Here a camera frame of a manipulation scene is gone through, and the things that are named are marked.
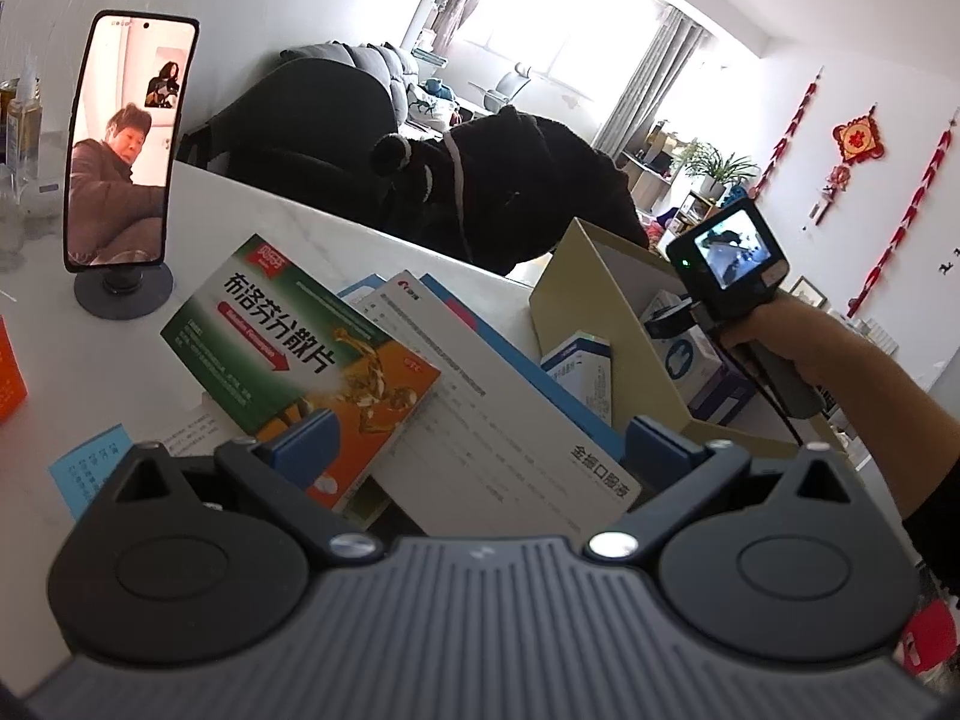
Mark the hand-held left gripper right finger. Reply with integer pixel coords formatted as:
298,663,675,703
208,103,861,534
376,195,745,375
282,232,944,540
583,415,856,567

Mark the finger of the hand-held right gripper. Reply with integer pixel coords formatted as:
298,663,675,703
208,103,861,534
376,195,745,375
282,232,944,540
643,298,710,340

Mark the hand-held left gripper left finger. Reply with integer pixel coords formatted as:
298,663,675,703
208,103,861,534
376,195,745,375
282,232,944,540
112,409,387,567

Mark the white barcode medicine box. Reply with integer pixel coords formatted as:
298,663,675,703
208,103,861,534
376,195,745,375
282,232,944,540
649,291,725,391

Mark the purple box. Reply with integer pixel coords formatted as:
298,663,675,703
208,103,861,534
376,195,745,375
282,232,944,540
690,367,758,425

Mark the white yellow-green medicine box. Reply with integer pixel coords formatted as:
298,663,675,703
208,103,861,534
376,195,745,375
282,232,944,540
345,465,402,533

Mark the tan cardboard box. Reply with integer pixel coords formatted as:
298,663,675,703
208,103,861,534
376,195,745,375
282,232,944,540
529,217,852,462

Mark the white green medicine box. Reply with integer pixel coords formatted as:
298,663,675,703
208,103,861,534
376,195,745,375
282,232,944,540
160,235,441,512

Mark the white navy medicine box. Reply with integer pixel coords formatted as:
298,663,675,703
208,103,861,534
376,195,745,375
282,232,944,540
540,330,612,428

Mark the large white medicine box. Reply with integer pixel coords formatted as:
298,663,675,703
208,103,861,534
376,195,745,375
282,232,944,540
366,270,644,552

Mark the light blue medicine box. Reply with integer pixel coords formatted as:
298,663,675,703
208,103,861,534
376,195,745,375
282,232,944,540
49,424,127,524

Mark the person's right forearm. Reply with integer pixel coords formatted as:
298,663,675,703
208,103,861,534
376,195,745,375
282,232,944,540
787,306,960,563

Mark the white marble desktop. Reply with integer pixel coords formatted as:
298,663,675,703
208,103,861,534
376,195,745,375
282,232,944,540
0,159,856,541

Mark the person's right hand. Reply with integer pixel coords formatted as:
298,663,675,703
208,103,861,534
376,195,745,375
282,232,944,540
721,307,826,383

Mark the potted green plant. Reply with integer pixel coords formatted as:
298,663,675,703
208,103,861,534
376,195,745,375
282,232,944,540
671,139,762,200

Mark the red hanging strand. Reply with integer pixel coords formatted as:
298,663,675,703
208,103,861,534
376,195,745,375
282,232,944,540
846,111,960,320
750,69,824,203

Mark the black fleece jacket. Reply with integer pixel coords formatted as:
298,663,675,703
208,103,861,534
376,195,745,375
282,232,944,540
371,105,650,275

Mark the black phone stand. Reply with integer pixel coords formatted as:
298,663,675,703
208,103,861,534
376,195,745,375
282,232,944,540
75,264,175,322

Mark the white lounge chair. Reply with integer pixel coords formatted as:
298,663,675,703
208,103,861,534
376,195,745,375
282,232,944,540
471,64,542,110

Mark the orange box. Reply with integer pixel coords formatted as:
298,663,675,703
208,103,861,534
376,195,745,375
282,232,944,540
0,317,29,421

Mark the red plastic stool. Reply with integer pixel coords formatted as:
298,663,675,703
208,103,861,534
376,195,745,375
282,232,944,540
896,598,960,680

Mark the smartphone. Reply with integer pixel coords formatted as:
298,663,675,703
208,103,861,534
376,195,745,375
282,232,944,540
62,10,202,275

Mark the small white bottle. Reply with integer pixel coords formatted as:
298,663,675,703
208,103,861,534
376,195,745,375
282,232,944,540
16,178,62,218

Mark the clear water bottle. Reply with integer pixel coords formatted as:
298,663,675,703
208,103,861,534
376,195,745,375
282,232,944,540
0,165,31,275

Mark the yellow liquid glass bottle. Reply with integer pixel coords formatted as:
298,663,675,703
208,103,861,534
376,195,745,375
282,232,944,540
0,79,47,170

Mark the picture frame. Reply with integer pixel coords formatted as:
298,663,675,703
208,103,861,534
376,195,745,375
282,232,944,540
787,276,830,310

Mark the black cable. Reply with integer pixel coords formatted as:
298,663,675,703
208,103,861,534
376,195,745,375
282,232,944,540
718,341,805,445

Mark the red knot wall ornament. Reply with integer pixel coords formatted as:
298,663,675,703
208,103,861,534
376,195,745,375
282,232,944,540
831,106,887,166

